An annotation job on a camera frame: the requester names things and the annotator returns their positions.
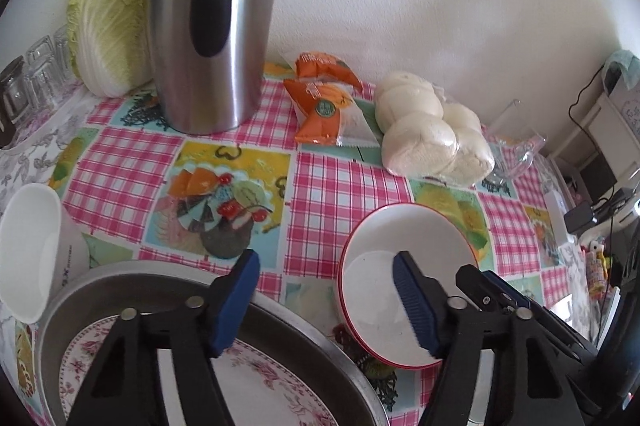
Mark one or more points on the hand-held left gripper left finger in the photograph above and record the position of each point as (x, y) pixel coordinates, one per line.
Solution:
(235, 301)

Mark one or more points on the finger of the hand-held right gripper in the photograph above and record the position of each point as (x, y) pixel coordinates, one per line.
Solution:
(475, 281)

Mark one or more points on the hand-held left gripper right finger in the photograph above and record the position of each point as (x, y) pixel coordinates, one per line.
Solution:
(415, 306)

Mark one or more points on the red-rimmed strawberry bowl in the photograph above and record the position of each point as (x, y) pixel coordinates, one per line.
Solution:
(370, 286)

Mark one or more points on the round steel basin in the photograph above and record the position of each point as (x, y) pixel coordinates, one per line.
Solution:
(150, 286)

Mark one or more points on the round pink floral plate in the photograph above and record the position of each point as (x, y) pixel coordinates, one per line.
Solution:
(270, 386)

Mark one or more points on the white plastic cup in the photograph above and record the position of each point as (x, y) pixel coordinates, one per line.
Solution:
(30, 246)

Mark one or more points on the white power strip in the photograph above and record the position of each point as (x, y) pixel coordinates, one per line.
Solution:
(555, 211)

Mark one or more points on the yellow candy packet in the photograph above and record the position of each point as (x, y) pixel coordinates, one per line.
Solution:
(597, 266)

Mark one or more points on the black charger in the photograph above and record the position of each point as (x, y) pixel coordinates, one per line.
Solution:
(580, 218)

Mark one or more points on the clear glass mug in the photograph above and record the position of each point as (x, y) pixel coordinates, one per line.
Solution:
(520, 156)

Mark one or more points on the pink checked tablecloth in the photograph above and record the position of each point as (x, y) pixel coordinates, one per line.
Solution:
(330, 186)

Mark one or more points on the bag of white steamed buns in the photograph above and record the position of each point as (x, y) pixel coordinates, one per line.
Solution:
(425, 141)

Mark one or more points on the white shelf rack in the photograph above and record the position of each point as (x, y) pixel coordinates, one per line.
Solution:
(600, 121)

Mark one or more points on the orange and white snack packet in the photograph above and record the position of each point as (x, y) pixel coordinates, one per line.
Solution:
(330, 116)

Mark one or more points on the white printed box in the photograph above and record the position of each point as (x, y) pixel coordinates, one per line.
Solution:
(627, 106)

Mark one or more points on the stainless steel thermos jug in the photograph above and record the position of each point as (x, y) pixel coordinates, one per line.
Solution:
(235, 56)

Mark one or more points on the green cloth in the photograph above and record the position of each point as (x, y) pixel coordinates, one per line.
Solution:
(620, 61)

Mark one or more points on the cluster of clear glass cups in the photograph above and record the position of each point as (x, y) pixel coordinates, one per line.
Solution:
(45, 71)

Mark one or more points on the napa cabbage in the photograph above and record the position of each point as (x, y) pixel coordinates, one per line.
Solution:
(110, 21)

